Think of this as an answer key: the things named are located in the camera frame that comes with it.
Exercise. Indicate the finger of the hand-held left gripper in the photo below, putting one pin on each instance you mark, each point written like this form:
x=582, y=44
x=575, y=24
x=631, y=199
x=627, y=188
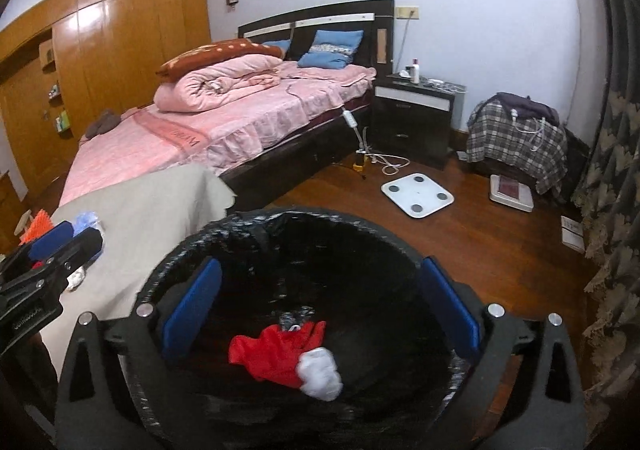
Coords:
x=82, y=246
x=50, y=237

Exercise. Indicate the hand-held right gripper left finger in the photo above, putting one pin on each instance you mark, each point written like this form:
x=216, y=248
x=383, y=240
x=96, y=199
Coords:
x=192, y=310

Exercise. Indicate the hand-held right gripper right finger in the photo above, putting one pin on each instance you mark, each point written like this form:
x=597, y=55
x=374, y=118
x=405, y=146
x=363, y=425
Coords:
x=452, y=310

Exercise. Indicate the black trash bin with bag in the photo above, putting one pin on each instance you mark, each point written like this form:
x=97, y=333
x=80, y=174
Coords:
x=350, y=270

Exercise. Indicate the orange spiky pad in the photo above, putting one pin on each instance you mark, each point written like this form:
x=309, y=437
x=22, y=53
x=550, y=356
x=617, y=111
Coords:
x=34, y=230

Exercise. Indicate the light blue plastic bag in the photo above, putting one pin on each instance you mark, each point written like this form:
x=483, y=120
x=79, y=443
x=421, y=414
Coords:
x=86, y=222

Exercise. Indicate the white crumpled paper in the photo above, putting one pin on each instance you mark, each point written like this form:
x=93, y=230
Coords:
x=76, y=279

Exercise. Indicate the red cloth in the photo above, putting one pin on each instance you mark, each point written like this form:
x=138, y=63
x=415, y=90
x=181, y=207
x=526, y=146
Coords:
x=275, y=350

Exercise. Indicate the white bathroom scale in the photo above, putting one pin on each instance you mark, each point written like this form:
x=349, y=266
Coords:
x=417, y=195

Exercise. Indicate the grey folded clothes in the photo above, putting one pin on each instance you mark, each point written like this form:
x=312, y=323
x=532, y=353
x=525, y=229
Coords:
x=102, y=124

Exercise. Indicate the white paper box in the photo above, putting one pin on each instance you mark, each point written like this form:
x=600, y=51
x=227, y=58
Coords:
x=573, y=234

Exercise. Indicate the white crumpled tissue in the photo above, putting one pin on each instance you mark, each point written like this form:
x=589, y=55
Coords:
x=320, y=375

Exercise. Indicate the plaid cloth covered chair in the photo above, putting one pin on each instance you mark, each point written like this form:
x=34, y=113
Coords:
x=510, y=145

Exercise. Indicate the black nightstand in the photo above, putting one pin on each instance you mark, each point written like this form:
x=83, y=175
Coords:
x=410, y=125

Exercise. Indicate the bed with pink sheet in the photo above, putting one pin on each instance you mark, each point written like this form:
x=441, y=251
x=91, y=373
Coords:
x=240, y=125

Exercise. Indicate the wooden wardrobe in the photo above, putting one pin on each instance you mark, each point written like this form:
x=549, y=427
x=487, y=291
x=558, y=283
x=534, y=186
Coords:
x=115, y=40

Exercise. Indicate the folded pink quilt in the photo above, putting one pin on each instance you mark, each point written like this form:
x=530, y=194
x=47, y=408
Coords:
x=215, y=85

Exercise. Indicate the dark clothing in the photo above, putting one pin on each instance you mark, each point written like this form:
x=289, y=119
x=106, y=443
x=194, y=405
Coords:
x=530, y=105

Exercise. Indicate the patterned curtain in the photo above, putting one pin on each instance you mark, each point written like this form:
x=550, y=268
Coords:
x=615, y=155

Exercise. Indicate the brown patterned pillow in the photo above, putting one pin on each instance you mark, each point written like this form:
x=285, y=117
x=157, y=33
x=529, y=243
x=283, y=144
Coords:
x=220, y=52

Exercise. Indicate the white bottle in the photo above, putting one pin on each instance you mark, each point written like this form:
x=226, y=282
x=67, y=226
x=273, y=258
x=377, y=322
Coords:
x=415, y=72

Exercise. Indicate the small blue pillow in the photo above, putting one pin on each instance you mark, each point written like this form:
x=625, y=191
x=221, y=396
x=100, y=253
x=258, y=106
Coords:
x=277, y=46

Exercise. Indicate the large blue pillow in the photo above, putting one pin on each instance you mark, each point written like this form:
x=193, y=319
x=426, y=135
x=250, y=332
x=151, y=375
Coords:
x=330, y=47

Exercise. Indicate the wall socket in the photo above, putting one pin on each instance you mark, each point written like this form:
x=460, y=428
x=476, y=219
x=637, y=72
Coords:
x=406, y=13

